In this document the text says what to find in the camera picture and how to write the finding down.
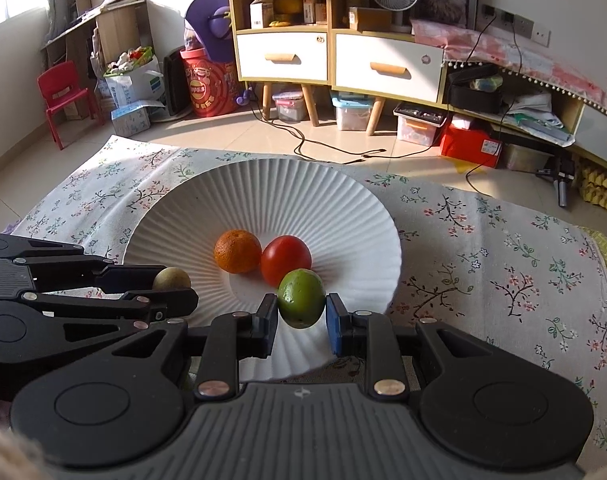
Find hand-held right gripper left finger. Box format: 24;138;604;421
113;294;280;402

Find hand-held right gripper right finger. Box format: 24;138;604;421
326;294;490;397

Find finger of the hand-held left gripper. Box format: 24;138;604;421
26;287;200;343
13;240;159;295

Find brown kiwi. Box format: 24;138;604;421
152;266;192;292

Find green lime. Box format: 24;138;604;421
276;268;327;330

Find red tomato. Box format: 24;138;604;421
260;235;313;288

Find orange mandarin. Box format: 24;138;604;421
214;229;262;275

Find white ribbed plate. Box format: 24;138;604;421
122;158;403;381

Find beige fuzzy fabric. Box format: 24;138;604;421
0;410;44;480

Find floral tablecloth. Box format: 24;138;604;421
10;135;607;466

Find light blue tissue box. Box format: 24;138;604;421
110;102;151;137

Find white sack of toys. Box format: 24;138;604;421
103;47;166;111

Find red plastic chair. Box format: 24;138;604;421
37;60;104;151

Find black panel heater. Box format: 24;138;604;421
162;47;191;117

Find red printed bucket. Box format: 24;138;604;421
180;47;239;118

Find clear storage box black lid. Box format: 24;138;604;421
393;101;447;147

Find red box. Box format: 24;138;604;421
439;122;504;168

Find grey metal container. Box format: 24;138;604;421
501;142;551;173

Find wooden bookshelf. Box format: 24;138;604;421
40;0;149;91

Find black case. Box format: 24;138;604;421
448;62;507;113

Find black tripod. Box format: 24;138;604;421
536;155;577;208

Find purple hat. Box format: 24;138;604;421
184;0;234;63

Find pile of books and papers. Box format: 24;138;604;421
506;90;574;147

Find white carton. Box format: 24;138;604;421
250;0;275;30

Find egg cartons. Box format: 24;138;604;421
581;162;607;203

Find cardboard box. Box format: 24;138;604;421
348;6;391;32

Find white and wood cabinet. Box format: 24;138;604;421
226;0;447;136

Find orange and white boxes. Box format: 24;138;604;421
303;0;328;25

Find low wooden cabinet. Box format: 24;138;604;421
446;60;607;171

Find white low cabinet drawer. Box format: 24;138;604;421
578;95;607;166

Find pink floral cloth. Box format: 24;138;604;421
411;19;607;121

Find black floor cable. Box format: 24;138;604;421
238;85;384;163

